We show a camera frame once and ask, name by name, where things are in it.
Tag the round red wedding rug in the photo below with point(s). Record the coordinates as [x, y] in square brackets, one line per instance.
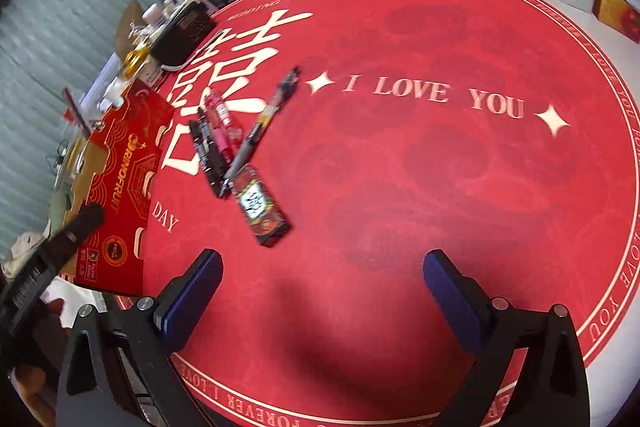
[503, 132]

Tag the black radio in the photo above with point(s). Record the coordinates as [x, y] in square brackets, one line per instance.
[182, 35]

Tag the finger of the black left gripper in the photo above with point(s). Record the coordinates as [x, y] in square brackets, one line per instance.
[20, 297]

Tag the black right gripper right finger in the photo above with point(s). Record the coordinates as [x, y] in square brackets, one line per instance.
[552, 388]

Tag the dark red calligraphy box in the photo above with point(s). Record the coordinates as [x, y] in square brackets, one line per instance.
[263, 215]

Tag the pink gel pen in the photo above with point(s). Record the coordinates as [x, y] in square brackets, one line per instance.
[234, 130]

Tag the grey clear gel pen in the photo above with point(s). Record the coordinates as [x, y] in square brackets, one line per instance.
[284, 92]

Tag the red cardboard fruit box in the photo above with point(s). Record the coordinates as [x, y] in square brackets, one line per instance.
[119, 161]

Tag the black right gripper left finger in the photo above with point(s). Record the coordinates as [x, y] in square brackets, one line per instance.
[94, 389]

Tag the red gel pen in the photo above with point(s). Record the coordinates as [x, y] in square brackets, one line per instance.
[220, 135]

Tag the black marker pen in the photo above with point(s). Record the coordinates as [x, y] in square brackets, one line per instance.
[203, 157]
[215, 163]

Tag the gold lid jar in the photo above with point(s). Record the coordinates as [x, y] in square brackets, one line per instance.
[134, 60]

